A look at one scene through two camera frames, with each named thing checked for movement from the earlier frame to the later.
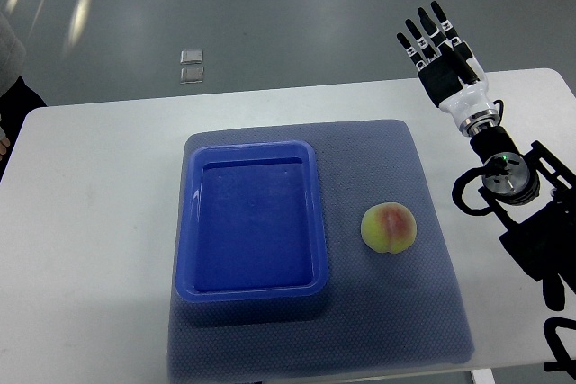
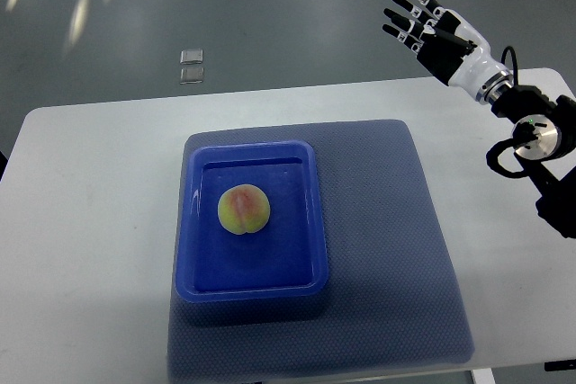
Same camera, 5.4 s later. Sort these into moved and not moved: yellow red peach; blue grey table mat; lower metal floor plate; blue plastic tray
Moved: yellow red peach
Not moved: lower metal floor plate; blue grey table mat; blue plastic tray
